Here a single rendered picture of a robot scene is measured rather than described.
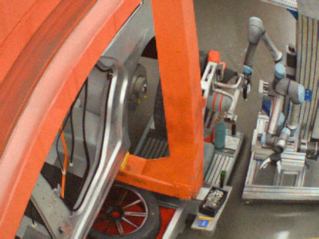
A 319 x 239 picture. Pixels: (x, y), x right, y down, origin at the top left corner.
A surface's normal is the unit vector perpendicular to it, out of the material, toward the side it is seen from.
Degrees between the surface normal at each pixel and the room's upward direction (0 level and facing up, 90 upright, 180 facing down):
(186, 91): 90
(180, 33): 90
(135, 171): 0
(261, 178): 0
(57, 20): 0
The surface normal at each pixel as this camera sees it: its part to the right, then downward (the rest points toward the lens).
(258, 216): -0.08, -0.61
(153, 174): -0.36, 0.76
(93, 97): -0.35, 0.35
